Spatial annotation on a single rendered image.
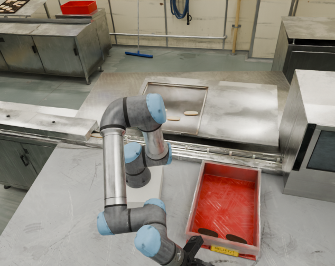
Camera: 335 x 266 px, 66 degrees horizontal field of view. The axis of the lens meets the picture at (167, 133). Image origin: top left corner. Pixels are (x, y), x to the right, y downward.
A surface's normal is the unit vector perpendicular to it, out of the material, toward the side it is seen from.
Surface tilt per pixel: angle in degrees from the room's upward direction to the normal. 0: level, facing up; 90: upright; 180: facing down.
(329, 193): 90
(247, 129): 10
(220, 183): 0
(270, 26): 90
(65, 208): 0
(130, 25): 90
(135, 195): 4
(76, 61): 90
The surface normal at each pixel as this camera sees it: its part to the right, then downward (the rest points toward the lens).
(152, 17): -0.26, 0.62
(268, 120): -0.10, -0.66
